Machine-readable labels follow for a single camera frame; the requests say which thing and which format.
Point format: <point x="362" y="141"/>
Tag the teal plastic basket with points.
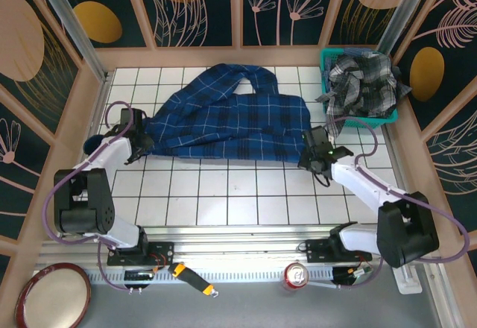
<point x="372" y="122"/>

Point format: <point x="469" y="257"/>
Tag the blue plaid long sleeve shirt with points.
<point x="242" y="126"/>

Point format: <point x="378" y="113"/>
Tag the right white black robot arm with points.
<point x="406" y="231"/>

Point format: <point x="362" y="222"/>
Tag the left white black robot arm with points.
<point x="85" y="201"/>

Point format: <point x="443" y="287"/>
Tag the grey plaid long sleeve shirt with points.
<point x="357" y="85"/>

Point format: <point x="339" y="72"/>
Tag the dark blue cup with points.
<point x="91" y="144"/>

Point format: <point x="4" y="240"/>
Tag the blue grey checked shirt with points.
<point x="357" y="51"/>

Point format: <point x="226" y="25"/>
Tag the red soda can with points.
<point x="297" y="276"/>

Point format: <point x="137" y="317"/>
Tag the black terminal block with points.
<point x="138" y="275"/>

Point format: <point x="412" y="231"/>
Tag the small white connector board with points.
<point x="361" y="272"/>

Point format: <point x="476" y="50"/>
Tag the orange black hand tool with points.
<point x="190" y="277"/>

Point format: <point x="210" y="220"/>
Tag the round red rimmed plate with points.
<point x="52" y="298"/>

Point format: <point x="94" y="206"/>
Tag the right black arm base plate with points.
<point x="316" y="249"/>

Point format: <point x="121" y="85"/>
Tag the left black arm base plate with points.
<point x="164" y="250"/>

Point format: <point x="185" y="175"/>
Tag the long aluminium mounting rail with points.
<point x="242" y="246"/>

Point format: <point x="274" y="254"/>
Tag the aluminium frame post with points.
<point x="74" y="30"/>
<point x="398" y="18"/>

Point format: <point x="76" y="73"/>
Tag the white plastic bracket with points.
<point x="408" y="283"/>

